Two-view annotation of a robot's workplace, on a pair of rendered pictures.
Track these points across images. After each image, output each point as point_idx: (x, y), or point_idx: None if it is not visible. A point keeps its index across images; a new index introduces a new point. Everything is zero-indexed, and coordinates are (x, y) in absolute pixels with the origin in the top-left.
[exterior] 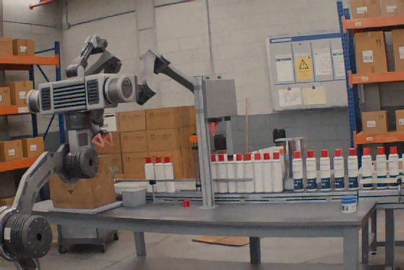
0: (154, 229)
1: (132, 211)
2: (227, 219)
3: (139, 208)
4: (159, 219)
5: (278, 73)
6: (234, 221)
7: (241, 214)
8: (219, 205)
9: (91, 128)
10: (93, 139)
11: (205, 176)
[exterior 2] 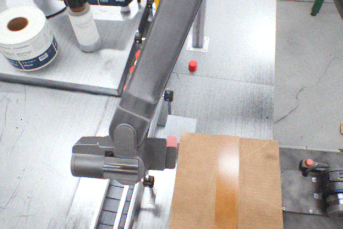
0: None
1: (234, 122)
2: (265, 12)
3: (211, 121)
4: (274, 71)
5: None
6: (274, 5)
7: (244, 7)
8: (191, 35)
9: (150, 161)
10: (176, 159)
11: (206, 12)
